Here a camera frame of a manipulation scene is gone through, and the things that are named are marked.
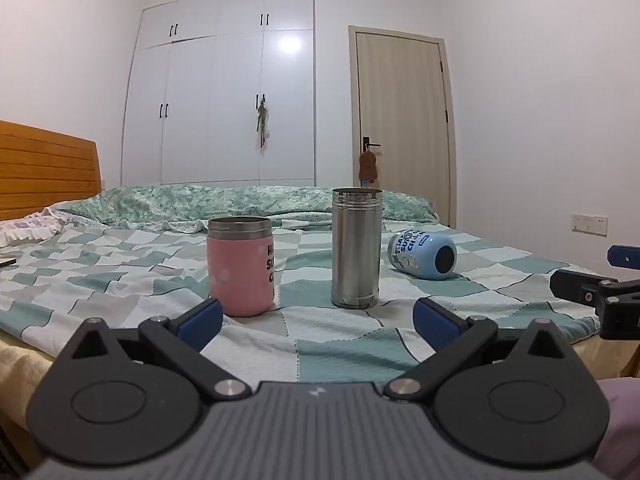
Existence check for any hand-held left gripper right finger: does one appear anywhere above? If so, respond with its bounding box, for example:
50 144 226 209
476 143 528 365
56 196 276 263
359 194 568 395
384 297 583 403

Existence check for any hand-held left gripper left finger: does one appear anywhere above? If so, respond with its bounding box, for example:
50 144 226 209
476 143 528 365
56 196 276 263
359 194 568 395
55 298 252 403

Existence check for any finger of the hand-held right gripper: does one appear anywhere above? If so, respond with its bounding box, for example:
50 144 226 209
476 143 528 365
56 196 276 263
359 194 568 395
549 269 640 341
606 245 640 269

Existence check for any blue printed cup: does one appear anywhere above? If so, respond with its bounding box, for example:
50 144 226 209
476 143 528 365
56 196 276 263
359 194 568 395
388 229 458 281

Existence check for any pink cup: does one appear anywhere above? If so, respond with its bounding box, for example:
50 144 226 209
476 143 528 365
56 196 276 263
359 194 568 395
206 216 275 317

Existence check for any tall steel cup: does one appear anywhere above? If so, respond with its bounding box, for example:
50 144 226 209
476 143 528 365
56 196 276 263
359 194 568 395
330 187 384 310

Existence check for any checkered green blanket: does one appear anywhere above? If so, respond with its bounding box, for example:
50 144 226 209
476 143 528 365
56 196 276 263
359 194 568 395
0 219 608 386

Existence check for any green floral duvet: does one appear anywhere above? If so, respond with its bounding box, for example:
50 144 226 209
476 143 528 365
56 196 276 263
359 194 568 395
57 183 440 234

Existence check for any person's pink clothing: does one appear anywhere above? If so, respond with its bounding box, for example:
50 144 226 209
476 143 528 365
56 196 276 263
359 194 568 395
592 377 640 480

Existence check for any yellow bed sheet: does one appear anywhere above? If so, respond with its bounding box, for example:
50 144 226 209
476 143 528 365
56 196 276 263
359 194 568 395
0 332 57 467

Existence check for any floral pillow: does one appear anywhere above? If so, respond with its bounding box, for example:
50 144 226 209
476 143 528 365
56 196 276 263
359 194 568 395
0 209 68 249

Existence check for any green hanging ornament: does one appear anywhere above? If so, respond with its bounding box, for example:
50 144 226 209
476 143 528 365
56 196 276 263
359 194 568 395
255 101 271 149

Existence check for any white wardrobe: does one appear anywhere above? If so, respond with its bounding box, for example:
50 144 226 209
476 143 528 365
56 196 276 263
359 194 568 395
120 0 316 189

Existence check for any wooden headboard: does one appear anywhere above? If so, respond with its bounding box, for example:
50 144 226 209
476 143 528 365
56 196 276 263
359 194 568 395
0 120 101 221

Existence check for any beige door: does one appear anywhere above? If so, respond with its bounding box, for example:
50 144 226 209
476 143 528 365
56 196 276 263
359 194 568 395
348 25 458 229

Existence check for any white wall socket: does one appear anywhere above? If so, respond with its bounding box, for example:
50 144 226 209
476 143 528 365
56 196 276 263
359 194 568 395
571 213 609 235

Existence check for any brown pouch on door handle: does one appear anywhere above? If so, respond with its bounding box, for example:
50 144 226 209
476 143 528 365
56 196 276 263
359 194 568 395
358 151 379 186

